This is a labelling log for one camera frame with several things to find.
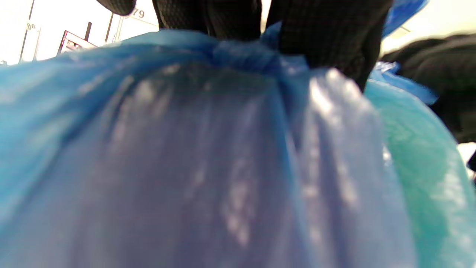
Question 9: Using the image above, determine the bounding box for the person's left hand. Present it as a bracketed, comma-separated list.
[96, 0, 394, 92]

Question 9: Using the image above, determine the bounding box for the person's right hand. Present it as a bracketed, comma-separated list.
[380, 33, 476, 172]

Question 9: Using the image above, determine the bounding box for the blue plastic bag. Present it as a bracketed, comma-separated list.
[0, 0, 476, 268]

